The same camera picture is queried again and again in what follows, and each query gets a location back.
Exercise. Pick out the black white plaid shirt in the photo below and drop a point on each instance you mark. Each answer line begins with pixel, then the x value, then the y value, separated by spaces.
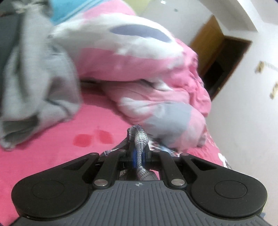
pixel 138 136

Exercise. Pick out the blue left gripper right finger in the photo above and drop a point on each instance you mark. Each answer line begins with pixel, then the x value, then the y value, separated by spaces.
pixel 146 156

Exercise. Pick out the grey hoodie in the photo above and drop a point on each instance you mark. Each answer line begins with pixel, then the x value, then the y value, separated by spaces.
pixel 41 87

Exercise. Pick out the pink floral bed sheet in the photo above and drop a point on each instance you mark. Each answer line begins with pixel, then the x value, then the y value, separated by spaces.
pixel 98 126

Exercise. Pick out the blue striped pillow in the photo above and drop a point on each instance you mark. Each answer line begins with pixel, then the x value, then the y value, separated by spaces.
pixel 65 9

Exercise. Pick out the wooden wall hook rack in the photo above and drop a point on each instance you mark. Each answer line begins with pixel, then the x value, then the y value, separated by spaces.
pixel 268 73

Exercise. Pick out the brown wooden door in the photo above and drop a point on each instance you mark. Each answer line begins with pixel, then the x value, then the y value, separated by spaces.
pixel 218 55

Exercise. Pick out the dark grey garment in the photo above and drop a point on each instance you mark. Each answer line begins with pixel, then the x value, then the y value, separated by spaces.
pixel 9 35

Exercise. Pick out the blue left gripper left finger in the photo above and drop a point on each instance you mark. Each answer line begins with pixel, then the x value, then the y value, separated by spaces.
pixel 132 153

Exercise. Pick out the pink floral quilt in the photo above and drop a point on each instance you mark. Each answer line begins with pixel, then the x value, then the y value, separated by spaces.
pixel 149 74

